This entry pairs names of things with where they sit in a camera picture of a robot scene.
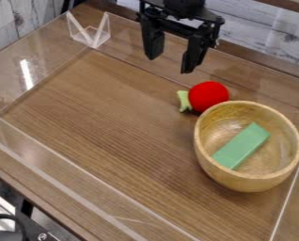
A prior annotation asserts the clear acrylic corner bracket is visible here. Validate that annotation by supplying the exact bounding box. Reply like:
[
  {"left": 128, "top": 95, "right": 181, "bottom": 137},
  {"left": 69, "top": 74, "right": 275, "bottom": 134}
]
[{"left": 65, "top": 12, "right": 111, "bottom": 49}]

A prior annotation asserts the green rectangular block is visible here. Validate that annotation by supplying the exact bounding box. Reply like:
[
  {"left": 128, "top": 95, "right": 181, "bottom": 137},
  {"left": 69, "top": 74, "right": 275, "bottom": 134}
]
[{"left": 212, "top": 122, "right": 270, "bottom": 169}]

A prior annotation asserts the clear acrylic tray wall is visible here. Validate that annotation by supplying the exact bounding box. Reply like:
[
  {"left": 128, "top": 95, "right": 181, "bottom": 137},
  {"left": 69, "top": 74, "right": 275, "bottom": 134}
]
[{"left": 0, "top": 116, "right": 200, "bottom": 241}]

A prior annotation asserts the red plush tomato toy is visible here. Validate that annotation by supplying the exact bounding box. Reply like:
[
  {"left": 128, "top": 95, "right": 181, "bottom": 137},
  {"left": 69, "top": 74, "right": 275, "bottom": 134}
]
[{"left": 177, "top": 81, "right": 229, "bottom": 113}]

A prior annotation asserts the black device under table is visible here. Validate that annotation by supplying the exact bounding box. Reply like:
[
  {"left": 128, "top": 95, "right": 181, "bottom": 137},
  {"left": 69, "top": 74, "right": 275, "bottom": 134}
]
[{"left": 0, "top": 214, "right": 59, "bottom": 241}]

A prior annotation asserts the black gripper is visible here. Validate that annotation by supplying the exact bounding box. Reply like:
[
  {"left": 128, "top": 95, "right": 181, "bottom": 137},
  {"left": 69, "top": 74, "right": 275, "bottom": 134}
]
[{"left": 139, "top": 0, "right": 224, "bottom": 73}]

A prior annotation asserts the black table leg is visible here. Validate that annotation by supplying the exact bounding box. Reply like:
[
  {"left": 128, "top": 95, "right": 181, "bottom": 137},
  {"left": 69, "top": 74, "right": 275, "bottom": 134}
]
[{"left": 20, "top": 199, "right": 33, "bottom": 217}]

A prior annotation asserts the brown wooden bowl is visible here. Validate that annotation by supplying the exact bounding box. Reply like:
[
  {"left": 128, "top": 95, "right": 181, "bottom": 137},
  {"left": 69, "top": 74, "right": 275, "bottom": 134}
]
[{"left": 193, "top": 101, "right": 299, "bottom": 193}]

